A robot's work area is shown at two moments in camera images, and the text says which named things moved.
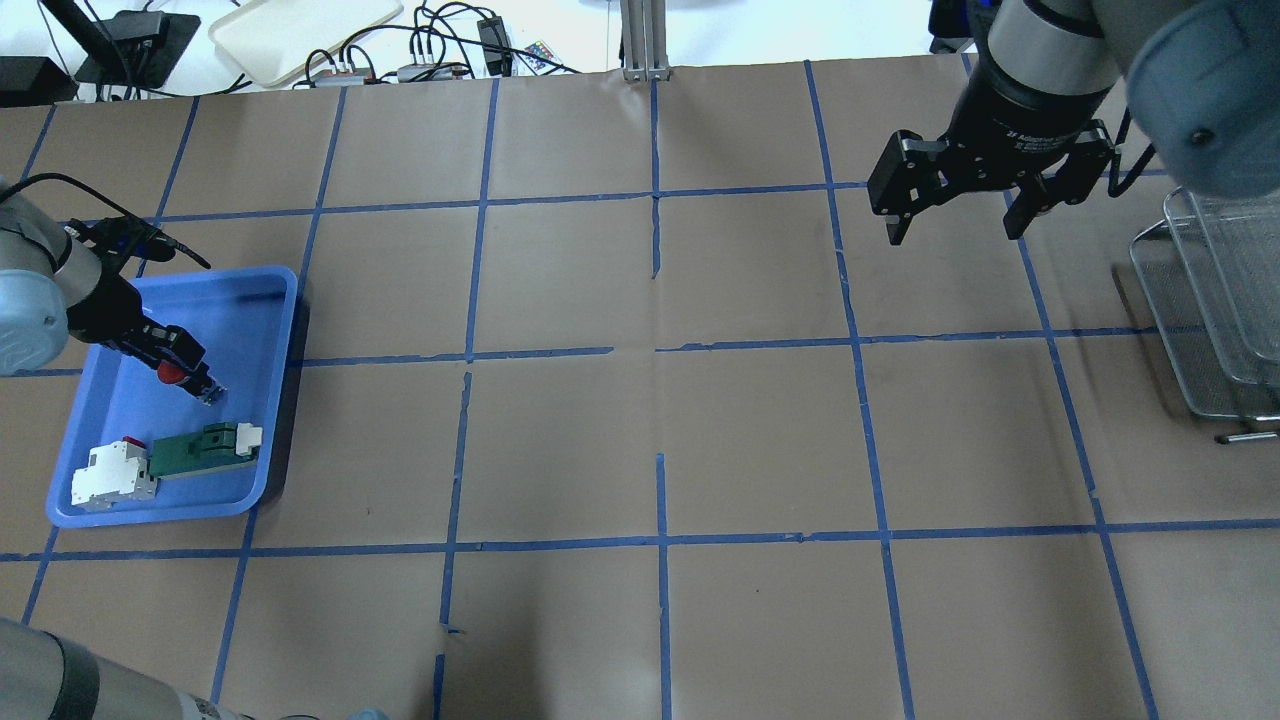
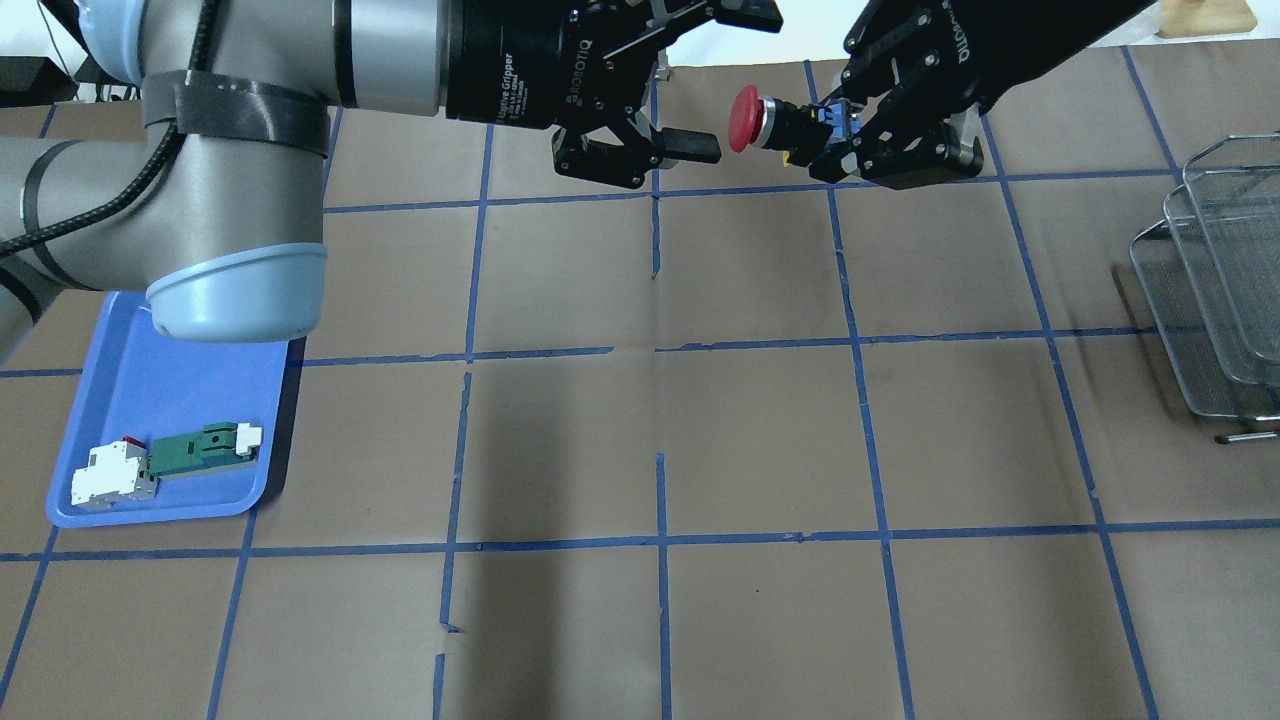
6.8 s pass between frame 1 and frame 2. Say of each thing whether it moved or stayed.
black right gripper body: moved
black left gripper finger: moved
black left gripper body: moved
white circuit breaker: stayed
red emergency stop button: moved
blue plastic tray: stayed
